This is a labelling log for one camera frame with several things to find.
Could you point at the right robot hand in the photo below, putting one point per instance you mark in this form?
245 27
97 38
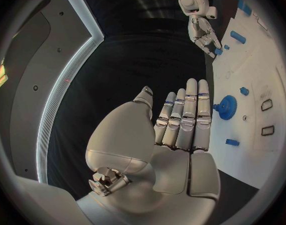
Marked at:
201 30

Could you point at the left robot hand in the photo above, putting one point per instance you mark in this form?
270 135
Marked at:
171 168

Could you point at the blue block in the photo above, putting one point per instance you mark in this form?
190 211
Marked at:
218 51

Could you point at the white task board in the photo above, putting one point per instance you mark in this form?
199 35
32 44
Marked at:
246 75

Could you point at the small blue peg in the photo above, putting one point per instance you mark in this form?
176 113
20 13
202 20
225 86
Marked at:
226 47

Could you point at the short blue cylinder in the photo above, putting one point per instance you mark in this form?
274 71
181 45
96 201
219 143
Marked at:
238 37

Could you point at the long blue cylinder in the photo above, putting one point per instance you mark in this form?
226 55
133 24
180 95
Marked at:
244 6

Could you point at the blue plug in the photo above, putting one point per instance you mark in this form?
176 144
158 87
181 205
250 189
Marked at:
232 142

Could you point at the blue gear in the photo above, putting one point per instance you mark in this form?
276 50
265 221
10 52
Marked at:
228 107

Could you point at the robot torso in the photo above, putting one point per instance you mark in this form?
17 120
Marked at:
27 97

